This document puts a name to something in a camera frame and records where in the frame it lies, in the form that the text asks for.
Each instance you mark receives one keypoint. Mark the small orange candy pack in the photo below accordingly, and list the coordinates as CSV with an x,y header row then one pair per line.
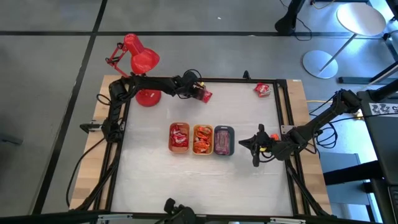
x,y
203,129

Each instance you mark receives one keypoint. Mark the black stand foot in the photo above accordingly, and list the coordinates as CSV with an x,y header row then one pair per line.
x,y
287,23

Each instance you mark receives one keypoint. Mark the black table frame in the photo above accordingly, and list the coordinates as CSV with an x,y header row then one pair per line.
x,y
230,80

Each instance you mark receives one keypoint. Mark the black desk leg bar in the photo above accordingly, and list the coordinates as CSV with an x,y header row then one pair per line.
x,y
351,174

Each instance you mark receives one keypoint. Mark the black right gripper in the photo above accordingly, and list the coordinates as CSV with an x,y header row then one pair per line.
x,y
264,146

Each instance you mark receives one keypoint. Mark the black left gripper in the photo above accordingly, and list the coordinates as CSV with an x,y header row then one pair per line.
x,y
188,85

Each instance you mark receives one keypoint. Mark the orange plastic bin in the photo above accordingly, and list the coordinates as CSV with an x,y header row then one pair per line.
x,y
179,149

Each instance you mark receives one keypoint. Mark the maroon candy pack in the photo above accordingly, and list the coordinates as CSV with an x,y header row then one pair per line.
x,y
219,143
227,143

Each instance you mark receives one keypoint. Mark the blue-grey plastic bin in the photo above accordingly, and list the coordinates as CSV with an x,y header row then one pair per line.
x,y
224,128

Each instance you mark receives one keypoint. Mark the blue-grey cabinet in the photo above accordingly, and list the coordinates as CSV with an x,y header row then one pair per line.
x,y
337,158

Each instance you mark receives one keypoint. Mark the white printed label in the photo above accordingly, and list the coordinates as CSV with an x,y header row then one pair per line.
x,y
382,109

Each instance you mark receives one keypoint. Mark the orange Reese's nougat candy pack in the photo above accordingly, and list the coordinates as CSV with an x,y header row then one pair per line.
x,y
202,135

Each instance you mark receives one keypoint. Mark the yellow plastic bin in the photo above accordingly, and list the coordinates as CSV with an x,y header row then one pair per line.
x,y
202,153

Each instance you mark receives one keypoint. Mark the red desk lamp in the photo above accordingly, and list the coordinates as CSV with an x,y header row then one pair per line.
x,y
141,57

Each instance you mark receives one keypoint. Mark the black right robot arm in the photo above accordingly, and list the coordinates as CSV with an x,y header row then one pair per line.
x,y
320,123

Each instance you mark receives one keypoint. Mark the white round pedestal table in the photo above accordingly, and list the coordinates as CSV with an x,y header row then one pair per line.
x,y
360,18

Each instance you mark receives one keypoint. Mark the black desk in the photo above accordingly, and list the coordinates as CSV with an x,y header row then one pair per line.
x,y
382,140

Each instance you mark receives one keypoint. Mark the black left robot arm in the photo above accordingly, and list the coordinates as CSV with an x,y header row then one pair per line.
x,y
149,83

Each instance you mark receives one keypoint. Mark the black floor stand leg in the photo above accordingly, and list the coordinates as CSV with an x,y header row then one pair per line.
x,y
357,80

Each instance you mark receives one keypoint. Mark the small black frame knob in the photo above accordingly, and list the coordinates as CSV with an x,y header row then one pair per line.
x,y
246,75

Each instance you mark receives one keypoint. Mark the black crossbar silver brackets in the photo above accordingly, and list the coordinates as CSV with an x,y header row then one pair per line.
x,y
62,217

